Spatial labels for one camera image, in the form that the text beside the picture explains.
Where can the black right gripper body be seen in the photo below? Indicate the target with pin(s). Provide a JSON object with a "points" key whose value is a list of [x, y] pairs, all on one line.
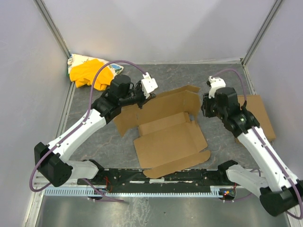
{"points": [[206, 108]]}

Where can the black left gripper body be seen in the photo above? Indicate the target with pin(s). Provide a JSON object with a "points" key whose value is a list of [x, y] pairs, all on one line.
{"points": [[141, 99]]}

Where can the brown cardboard box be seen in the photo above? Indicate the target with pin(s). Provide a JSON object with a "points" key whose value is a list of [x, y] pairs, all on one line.
{"points": [[170, 138]]}

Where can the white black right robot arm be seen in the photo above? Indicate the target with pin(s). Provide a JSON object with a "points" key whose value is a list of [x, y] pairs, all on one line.
{"points": [[279, 189]]}

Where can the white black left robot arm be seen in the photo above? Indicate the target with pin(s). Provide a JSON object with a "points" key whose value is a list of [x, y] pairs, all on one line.
{"points": [[53, 160]]}

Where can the flat folded cardboard box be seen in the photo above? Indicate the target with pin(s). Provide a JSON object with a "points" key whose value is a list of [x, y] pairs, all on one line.
{"points": [[256, 106]]}

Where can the yellow cloth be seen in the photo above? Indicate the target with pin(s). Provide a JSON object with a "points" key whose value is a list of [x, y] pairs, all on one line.
{"points": [[84, 75]]}

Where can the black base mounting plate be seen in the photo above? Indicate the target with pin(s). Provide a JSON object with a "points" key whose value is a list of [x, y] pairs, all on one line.
{"points": [[115, 177]]}

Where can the white patterned cloth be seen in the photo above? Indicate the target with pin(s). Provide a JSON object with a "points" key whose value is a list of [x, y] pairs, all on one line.
{"points": [[77, 59]]}

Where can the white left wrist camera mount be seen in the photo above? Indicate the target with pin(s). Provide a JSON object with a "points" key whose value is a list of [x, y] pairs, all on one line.
{"points": [[149, 84]]}

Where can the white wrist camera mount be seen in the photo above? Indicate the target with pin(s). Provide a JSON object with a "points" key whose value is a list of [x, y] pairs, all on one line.
{"points": [[149, 84], [215, 84]]}

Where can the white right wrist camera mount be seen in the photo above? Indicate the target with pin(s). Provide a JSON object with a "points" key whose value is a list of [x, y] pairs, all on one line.
{"points": [[215, 84]]}

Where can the light blue cable duct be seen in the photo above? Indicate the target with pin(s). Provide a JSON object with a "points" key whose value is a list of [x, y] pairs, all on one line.
{"points": [[143, 190]]}

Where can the right aluminium frame post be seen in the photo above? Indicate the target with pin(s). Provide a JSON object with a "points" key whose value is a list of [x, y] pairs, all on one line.
{"points": [[261, 32]]}

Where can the aluminium frame post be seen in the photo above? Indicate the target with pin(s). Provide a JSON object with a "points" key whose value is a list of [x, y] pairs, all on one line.
{"points": [[261, 32], [40, 4]]}

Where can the aluminium front rail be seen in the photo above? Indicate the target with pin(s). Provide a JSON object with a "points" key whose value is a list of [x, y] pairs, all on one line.
{"points": [[59, 179]]}

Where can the left aluminium frame post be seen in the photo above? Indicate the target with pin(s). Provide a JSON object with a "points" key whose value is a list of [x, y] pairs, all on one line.
{"points": [[40, 4]]}

